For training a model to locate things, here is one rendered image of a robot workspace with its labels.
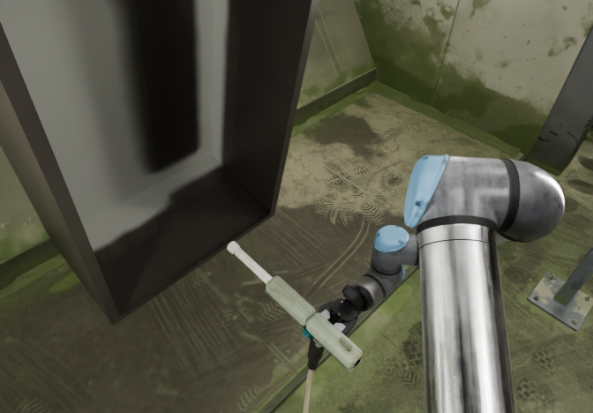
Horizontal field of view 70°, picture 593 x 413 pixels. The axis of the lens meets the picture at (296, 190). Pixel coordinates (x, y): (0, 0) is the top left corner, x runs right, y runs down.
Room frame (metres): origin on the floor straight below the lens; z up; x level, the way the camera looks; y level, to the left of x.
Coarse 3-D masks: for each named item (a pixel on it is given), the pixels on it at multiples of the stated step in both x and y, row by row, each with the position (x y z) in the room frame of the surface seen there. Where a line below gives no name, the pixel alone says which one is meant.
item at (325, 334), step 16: (240, 256) 0.76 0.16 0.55; (256, 272) 0.71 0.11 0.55; (272, 288) 0.65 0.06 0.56; (288, 288) 0.65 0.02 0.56; (288, 304) 0.60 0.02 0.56; (304, 304) 0.60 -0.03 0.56; (304, 320) 0.56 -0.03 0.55; (320, 320) 0.56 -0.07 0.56; (320, 336) 0.52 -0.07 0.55; (336, 336) 0.52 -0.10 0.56; (320, 352) 0.53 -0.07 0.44; (336, 352) 0.48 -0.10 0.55; (352, 352) 0.48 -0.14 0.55; (352, 368) 0.46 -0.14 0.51
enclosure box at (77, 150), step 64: (0, 0) 0.81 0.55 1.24; (64, 0) 0.89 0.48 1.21; (128, 0) 0.99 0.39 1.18; (192, 0) 1.12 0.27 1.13; (256, 0) 1.05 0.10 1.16; (0, 64) 0.48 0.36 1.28; (64, 64) 0.88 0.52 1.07; (128, 64) 1.00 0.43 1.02; (192, 64) 1.14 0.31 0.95; (256, 64) 1.06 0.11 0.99; (0, 128) 0.65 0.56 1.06; (64, 128) 0.87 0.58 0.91; (128, 128) 1.00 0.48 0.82; (192, 128) 1.17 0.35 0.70; (256, 128) 1.07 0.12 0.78; (64, 192) 0.52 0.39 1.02; (128, 192) 1.01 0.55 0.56; (192, 192) 1.07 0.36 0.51; (256, 192) 1.08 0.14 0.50; (64, 256) 0.74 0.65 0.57; (128, 256) 0.80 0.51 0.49; (192, 256) 0.82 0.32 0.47
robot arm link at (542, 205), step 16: (512, 160) 0.51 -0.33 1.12; (528, 176) 0.47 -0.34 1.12; (544, 176) 0.48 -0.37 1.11; (528, 192) 0.45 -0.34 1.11; (544, 192) 0.46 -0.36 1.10; (560, 192) 0.48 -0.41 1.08; (528, 208) 0.44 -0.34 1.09; (544, 208) 0.44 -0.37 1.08; (560, 208) 0.46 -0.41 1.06; (512, 224) 0.43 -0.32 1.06; (528, 224) 0.43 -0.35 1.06; (544, 224) 0.44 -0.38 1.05; (512, 240) 0.48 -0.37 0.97; (528, 240) 0.46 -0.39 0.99
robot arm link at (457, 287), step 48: (432, 192) 0.45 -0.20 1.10; (480, 192) 0.45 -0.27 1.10; (432, 240) 0.40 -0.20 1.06; (480, 240) 0.39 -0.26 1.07; (432, 288) 0.34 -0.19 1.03; (480, 288) 0.32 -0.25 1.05; (432, 336) 0.28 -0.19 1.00; (480, 336) 0.27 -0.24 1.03; (432, 384) 0.23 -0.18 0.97; (480, 384) 0.22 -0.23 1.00
